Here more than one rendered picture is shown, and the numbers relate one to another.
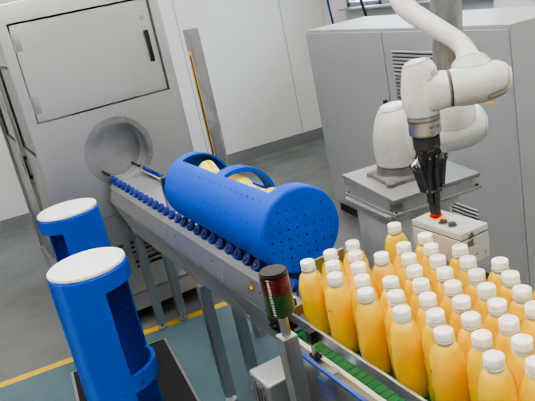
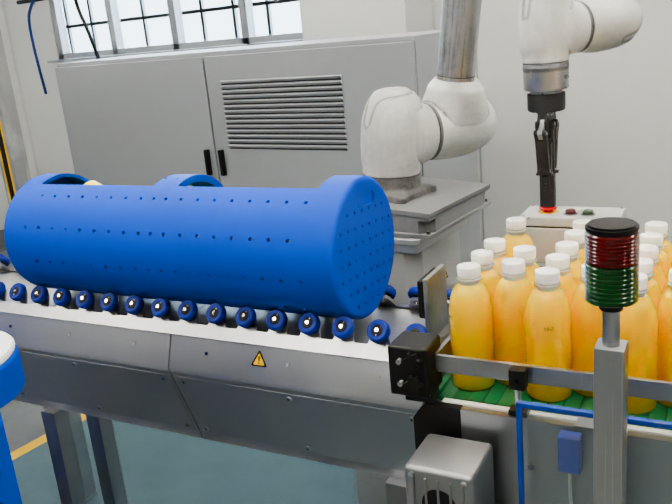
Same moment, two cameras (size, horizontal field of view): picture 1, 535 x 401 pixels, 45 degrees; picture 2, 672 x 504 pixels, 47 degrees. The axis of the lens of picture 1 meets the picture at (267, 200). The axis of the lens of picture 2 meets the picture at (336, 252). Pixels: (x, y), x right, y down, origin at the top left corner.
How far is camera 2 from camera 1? 115 cm
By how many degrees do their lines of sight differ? 34
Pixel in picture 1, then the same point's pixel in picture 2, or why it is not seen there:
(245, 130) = not seen: outside the picture
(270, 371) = (446, 457)
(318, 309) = (488, 342)
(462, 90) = (604, 25)
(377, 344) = (655, 359)
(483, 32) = (377, 46)
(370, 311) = (650, 305)
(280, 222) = (349, 231)
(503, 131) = not seen: hidden behind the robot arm
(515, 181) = not seen: hidden behind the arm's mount
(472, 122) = (487, 116)
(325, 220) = (384, 234)
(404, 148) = (415, 148)
